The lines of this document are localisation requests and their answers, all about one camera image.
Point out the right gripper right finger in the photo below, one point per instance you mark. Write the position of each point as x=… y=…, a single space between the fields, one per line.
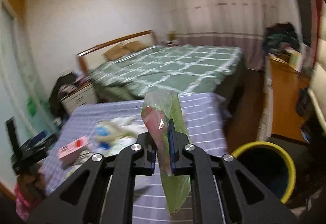
x=222 y=189

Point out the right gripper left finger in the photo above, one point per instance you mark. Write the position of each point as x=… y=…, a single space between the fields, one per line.
x=101 y=190

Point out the green pink plastic wrapper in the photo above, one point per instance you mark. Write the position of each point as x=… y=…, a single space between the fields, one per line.
x=168 y=142

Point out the yellow rimmed dark trash bin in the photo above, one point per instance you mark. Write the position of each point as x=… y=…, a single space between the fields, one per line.
x=271 y=164

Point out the pink small box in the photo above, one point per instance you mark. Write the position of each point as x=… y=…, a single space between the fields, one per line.
x=70 y=152

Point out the white blue crumpled wrapper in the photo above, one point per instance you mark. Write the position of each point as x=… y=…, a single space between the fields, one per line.
x=118 y=132

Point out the purple checked tablecloth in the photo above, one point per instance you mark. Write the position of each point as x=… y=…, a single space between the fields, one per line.
x=203 y=116

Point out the black chair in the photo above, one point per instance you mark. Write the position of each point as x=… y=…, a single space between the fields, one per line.
x=34 y=150

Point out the black jacket on cabinet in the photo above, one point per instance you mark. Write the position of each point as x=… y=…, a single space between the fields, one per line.
x=57 y=94

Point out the white bedside drawer cabinet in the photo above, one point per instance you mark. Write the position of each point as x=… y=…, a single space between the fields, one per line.
x=83 y=95

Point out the wooden top white dresser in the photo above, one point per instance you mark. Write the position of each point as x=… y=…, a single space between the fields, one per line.
x=281 y=92

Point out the green plaid bed duvet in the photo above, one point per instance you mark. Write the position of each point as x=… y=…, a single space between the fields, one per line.
x=182 y=70

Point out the wooden bed headboard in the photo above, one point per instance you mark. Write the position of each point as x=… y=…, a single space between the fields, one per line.
x=93 y=57

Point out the cream puffer jacket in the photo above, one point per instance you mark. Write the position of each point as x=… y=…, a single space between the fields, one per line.
x=317 y=86

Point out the brown pillow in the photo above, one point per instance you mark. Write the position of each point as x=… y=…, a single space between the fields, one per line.
x=135 y=46
x=116 y=52

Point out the pile of dark clothes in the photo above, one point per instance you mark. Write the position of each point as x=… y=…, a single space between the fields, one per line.
x=278 y=37

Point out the pink striped curtain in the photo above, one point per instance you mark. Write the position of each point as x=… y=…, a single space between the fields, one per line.
x=240 y=23

